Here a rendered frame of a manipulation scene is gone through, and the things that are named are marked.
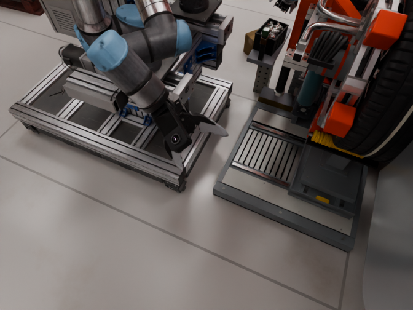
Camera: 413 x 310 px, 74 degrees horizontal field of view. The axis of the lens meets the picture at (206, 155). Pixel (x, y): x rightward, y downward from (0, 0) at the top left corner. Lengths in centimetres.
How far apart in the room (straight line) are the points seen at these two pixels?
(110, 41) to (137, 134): 126
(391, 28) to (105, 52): 76
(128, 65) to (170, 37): 16
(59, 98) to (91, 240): 100
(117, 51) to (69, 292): 140
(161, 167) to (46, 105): 96
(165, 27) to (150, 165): 105
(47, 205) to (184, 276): 95
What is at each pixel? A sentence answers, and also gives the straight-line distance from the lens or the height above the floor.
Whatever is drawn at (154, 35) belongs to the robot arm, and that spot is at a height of 122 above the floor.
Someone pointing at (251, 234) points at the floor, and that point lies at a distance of 168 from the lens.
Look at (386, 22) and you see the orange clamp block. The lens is 99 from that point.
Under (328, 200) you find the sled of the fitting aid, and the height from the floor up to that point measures 18.
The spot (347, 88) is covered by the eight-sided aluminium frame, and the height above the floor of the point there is 95.
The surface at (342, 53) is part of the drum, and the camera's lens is 125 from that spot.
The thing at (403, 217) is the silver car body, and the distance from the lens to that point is 85.
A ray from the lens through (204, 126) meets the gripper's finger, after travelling 66.
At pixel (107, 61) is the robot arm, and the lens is 57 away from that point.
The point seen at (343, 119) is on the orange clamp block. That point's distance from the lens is 103.
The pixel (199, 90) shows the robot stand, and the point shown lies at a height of 21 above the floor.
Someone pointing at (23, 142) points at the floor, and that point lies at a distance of 235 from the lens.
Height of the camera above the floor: 159
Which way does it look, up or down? 57 degrees down
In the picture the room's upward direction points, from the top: straight up
